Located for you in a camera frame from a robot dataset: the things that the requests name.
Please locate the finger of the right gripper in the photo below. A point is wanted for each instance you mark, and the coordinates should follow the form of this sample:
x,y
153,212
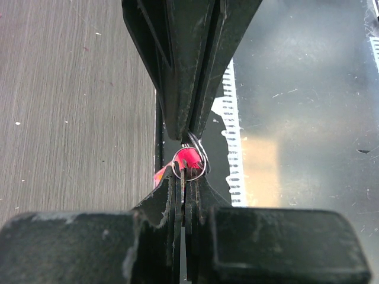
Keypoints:
x,y
170,37
229,22

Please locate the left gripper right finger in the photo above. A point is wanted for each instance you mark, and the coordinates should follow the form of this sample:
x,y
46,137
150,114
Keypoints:
x,y
226,244

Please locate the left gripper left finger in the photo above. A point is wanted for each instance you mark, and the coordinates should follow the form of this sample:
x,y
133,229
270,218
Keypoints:
x,y
141,245

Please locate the silver keyring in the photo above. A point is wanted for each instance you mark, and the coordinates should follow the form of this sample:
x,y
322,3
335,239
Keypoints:
x,y
189,160

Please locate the white slotted cable duct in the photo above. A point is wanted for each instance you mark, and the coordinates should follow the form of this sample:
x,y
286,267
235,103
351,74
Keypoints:
x,y
226,108

